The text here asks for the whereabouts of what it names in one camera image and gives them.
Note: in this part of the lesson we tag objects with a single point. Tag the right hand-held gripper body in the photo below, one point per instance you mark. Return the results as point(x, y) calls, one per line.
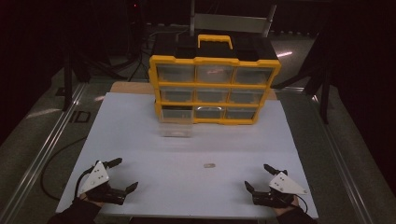
point(285, 185)

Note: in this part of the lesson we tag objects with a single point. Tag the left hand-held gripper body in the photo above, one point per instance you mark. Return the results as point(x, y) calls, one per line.
point(98, 178)

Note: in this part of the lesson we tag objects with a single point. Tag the person's left hand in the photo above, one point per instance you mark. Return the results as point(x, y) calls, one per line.
point(91, 200)

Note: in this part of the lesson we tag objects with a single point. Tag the person's right hand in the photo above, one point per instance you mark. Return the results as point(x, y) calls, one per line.
point(288, 210)

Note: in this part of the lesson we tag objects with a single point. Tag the small round metal piece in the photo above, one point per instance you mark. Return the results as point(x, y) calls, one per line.
point(209, 165)

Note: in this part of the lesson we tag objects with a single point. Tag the clear plastic drawer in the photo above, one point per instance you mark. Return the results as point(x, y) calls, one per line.
point(176, 129)

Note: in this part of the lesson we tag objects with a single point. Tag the black tripod stand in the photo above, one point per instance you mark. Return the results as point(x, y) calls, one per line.
point(322, 84)
point(70, 71)

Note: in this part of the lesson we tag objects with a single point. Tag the yellow and black drawer cabinet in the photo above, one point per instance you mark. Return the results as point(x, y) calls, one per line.
point(214, 59)

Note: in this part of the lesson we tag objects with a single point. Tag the aluminium floor rail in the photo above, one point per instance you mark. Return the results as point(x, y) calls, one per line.
point(40, 155)
point(341, 161)

